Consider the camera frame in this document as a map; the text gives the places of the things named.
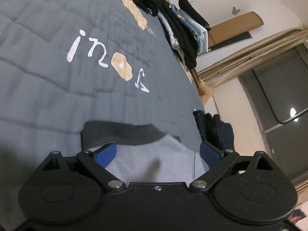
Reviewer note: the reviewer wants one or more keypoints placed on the dark dotted folded garment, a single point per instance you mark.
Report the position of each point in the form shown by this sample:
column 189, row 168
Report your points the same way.
column 214, row 131

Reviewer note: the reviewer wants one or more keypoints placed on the stack of folded clothes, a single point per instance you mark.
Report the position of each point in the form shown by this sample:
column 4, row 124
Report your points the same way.
column 184, row 36

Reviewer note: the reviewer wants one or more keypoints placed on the grey sweatshirt with dark collar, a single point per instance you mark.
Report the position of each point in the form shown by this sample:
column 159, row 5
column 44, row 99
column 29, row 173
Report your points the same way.
column 144, row 153

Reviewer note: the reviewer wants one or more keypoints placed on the grey quilted bedspread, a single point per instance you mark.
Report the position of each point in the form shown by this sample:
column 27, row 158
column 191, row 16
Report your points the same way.
column 67, row 62

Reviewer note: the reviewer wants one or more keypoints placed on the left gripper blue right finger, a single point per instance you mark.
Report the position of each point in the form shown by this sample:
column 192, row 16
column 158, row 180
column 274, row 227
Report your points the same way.
column 220, row 164

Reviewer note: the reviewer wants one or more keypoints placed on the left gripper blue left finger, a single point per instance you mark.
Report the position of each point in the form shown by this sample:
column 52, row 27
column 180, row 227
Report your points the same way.
column 95, row 164

